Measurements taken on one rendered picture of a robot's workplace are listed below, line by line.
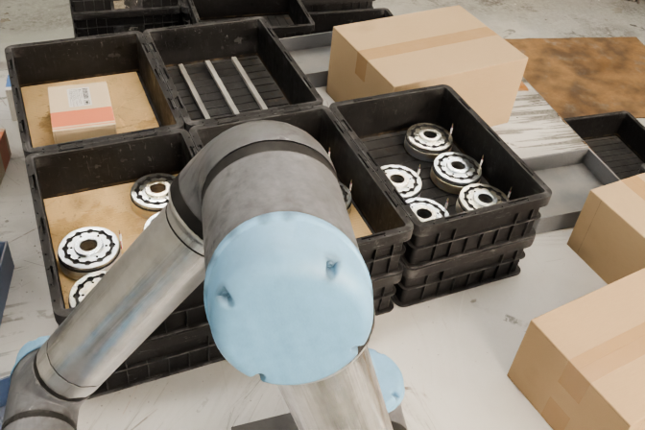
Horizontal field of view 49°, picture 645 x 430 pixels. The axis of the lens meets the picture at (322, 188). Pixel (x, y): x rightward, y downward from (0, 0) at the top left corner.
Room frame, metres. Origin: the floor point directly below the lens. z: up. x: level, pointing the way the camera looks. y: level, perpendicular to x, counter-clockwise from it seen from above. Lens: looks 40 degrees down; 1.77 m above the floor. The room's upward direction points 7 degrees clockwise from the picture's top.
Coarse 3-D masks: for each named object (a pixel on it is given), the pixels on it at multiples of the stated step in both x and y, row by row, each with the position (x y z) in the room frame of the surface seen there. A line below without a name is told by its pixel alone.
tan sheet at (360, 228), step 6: (354, 210) 1.05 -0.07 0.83; (354, 216) 1.03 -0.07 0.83; (360, 216) 1.03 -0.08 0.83; (354, 222) 1.01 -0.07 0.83; (360, 222) 1.02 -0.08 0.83; (354, 228) 0.99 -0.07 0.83; (360, 228) 1.00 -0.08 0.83; (366, 228) 1.00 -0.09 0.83; (354, 234) 0.98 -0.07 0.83; (360, 234) 0.98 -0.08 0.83; (366, 234) 0.98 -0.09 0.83
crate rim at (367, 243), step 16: (272, 112) 1.20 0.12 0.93; (288, 112) 1.21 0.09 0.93; (304, 112) 1.22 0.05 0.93; (192, 128) 1.12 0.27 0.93; (208, 128) 1.13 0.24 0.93; (336, 128) 1.18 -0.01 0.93; (352, 144) 1.13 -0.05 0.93; (384, 192) 0.99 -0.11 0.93; (400, 208) 0.95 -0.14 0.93; (368, 240) 0.86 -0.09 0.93; (384, 240) 0.88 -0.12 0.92; (400, 240) 0.89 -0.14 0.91
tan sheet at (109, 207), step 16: (176, 176) 1.09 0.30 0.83; (80, 192) 1.01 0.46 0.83; (96, 192) 1.01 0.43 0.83; (112, 192) 1.02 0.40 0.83; (128, 192) 1.02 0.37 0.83; (48, 208) 0.95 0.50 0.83; (64, 208) 0.96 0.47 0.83; (80, 208) 0.96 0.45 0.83; (96, 208) 0.97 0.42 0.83; (112, 208) 0.97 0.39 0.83; (128, 208) 0.98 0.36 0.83; (64, 224) 0.92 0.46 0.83; (80, 224) 0.92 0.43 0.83; (96, 224) 0.93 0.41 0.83; (112, 224) 0.93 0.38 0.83; (128, 224) 0.94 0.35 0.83; (144, 224) 0.94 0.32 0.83; (128, 240) 0.90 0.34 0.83; (64, 288) 0.77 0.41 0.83
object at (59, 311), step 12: (156, 132) 1.09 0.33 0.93; (168, 132) 1.10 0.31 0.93; (180, 132) 1.10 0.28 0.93; (84, 144) 1.03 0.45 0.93; (96, 144) 1.03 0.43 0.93; (108, 144) 1.04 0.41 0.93; (120, 144) 1.05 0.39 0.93; (192, 144) 1.07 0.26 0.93; (36, 156) 0.98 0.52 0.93; (48, 156) 0.99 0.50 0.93; (192, 156) 1.03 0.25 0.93; (36, 180) 0.92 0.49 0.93; (36, 192) 0.89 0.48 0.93; (36, 204) 0.86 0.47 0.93; (36, 216) 0.83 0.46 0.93; (48, 240) 0.78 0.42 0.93; (48, 252) 0.75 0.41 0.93; (48, 264) 0.73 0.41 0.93; (48, 276) 0.71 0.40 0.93; (60, 300) 0.66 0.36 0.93; (60, 312) 0.64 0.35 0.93
